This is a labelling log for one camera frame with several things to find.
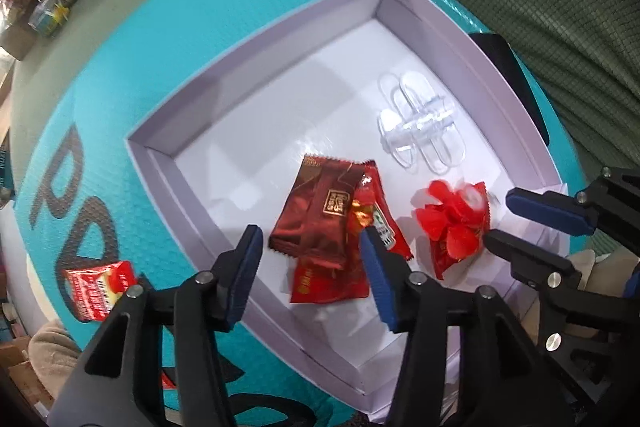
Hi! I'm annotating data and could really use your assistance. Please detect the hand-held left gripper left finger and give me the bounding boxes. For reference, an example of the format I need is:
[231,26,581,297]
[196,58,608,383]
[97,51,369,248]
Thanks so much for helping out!
[47,224,264,427]

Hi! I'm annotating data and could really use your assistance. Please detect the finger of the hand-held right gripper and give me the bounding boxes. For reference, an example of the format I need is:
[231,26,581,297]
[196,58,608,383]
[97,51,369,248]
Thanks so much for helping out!
[486,229,626,353]
[506,167,640,253]

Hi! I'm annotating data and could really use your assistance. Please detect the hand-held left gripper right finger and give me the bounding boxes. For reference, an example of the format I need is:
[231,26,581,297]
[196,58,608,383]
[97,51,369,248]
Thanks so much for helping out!
[360,227,576,427]

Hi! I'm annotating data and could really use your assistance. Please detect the red packet with gold print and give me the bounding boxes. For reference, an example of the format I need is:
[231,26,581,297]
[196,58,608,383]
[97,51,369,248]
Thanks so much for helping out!
[291,252,371,304]

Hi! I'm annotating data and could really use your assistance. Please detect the red packet with cartoon print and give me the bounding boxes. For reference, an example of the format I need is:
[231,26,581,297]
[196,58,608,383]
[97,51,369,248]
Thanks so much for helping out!
[427,181,493,282]

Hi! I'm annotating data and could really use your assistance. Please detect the red ketchup sachet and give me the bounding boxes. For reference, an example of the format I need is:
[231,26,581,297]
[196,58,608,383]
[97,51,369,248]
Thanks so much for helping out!
[350,161,414,260]

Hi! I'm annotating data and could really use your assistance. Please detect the bundle of red jelly cups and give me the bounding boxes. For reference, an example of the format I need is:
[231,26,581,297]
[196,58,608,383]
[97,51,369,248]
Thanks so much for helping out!
[412,179,488,258]

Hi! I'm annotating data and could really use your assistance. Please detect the dark brown snack packet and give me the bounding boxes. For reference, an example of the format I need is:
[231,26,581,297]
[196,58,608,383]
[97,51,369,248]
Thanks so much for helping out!
[269,154,366,270]

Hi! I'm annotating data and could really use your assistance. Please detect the red packet with green label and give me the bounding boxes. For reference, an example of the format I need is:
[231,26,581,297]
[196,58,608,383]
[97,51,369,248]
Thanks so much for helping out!
[64,260,139,324]

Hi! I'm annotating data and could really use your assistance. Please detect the clear plastic clip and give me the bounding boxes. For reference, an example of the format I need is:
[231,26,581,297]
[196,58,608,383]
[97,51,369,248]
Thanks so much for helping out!
[376,71,467,174]

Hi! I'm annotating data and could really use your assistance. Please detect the white cardboard box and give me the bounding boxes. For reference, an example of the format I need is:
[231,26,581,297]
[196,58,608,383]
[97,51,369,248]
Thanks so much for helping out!
[124,0,568,423]

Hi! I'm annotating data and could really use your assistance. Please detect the stacked cartons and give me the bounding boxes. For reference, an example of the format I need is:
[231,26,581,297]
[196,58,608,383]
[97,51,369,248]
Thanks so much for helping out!
[0,337,51,408]

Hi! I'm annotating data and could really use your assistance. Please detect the teal and yellow tin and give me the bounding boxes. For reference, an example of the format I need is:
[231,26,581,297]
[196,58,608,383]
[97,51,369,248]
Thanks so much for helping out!
[29,0,71,38]

